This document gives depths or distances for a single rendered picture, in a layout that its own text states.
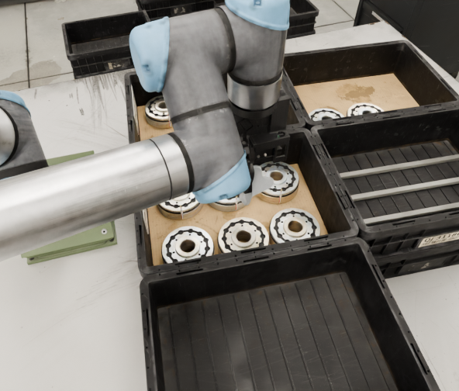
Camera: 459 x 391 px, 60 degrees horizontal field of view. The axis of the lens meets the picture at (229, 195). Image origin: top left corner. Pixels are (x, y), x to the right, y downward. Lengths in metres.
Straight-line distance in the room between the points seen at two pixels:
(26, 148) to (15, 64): 2.41
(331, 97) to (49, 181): 0.92
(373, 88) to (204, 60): 0.86
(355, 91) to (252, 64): 0.75
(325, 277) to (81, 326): 0.52
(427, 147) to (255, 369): 0.70
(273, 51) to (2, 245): 0.36
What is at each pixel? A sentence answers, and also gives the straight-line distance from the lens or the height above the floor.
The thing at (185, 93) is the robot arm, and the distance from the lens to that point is 0.46.
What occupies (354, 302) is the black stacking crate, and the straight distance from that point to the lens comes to 0.81.
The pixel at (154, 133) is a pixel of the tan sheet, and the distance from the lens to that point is 1.07.
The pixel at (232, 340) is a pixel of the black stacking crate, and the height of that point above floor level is 0.83.
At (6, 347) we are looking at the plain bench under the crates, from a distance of 0.99.
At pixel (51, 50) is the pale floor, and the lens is 3.25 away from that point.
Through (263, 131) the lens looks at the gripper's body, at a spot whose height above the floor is 1.12.
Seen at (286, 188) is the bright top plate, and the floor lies 0.86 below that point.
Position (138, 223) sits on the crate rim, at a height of 0.93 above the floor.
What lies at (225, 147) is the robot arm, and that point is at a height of 1.21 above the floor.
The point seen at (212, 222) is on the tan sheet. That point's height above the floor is 0.83.
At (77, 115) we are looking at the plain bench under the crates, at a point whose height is 0.70.
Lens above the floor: 1.53
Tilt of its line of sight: 51 degrees down
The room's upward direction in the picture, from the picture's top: straight up
